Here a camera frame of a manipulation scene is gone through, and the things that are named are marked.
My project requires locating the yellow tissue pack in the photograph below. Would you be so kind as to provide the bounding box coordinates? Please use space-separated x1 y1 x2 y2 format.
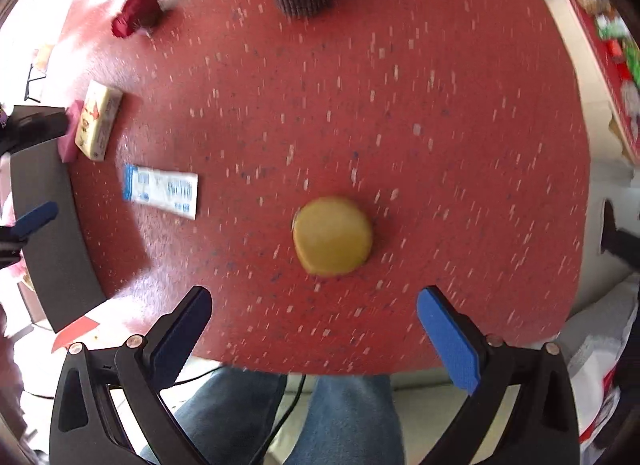
75 81 122 162

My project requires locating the pink sponge block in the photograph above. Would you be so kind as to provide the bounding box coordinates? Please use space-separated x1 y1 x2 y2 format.
58 100 84 164

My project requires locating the dark grey storage box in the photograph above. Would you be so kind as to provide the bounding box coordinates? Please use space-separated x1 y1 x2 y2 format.
10 140 106 332

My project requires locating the blue jeans leg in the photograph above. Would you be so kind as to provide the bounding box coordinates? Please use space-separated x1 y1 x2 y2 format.
139 366 406 465

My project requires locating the blue white wet-wipe packet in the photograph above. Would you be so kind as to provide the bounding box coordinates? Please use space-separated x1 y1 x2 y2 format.
122 164 198 220

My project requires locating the red fabric rose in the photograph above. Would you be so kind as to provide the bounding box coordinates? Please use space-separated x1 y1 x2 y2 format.
111 0 164 38

